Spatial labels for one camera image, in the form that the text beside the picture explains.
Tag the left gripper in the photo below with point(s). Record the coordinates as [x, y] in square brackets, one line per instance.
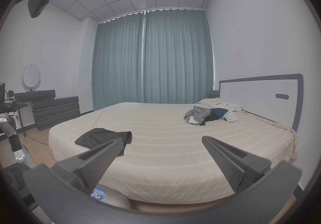
[10, 106]

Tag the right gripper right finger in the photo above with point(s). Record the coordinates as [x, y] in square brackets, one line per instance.
[233, 165]

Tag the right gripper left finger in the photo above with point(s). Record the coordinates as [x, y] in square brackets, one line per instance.
[95, 165]

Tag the black T-shirt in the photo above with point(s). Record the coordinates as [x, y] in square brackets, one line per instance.
[100, 137]

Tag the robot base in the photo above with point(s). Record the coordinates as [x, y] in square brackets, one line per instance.
[115, 199]

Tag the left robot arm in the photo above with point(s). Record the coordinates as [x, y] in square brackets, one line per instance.
[10, 132]

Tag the pile of clothes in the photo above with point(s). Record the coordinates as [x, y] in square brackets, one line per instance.
[200, 115]

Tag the bed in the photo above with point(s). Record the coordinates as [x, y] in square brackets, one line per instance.
[170, 137]

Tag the black dressing table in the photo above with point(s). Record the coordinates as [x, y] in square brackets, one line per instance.
[35, 95]

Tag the round white mirror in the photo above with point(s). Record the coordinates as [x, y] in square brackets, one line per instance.
[31, 77]

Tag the black chest of drawers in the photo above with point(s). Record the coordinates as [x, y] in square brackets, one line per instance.
[55, 112]

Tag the white printed pillow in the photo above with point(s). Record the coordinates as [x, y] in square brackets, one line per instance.
[220, 103]

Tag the grey bedside table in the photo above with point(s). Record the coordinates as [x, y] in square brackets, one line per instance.
[213, 93]

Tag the blue-green curtain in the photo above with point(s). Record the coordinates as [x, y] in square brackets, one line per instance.
[117, 62]
[178, 57]

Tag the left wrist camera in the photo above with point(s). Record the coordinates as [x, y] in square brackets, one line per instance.
[11, 94]

